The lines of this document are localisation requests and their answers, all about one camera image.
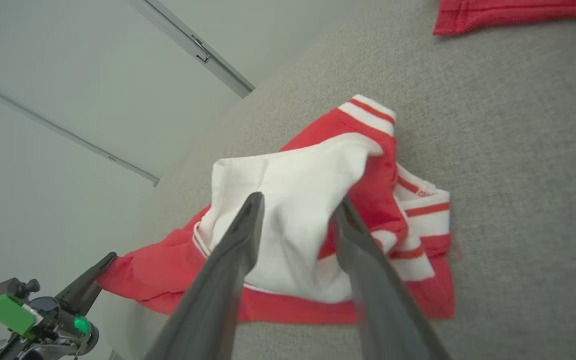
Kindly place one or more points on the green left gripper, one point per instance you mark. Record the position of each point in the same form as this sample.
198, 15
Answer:
53, 325

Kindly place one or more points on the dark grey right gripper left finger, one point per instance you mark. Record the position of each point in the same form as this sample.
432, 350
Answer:
218, 290

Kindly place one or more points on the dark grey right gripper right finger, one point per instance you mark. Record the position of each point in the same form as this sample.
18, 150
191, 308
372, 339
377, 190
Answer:
383, 300

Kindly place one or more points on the red Bulls 23 jersey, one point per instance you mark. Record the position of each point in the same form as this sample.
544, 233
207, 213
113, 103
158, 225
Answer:
293, 200

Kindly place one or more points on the red shorts with white stripe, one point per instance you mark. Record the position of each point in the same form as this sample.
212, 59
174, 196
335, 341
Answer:
518, 12

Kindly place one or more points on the grey fabric sofa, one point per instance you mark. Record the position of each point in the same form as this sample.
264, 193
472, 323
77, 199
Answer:
518, 175

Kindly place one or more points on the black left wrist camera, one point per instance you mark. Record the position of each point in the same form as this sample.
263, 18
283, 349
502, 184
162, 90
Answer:
10, 287

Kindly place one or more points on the thin grey wall rail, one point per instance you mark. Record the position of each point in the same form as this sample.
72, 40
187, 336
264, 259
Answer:
68, 134

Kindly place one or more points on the thick grey wall rail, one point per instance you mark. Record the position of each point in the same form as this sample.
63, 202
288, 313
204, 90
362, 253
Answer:
194, 46

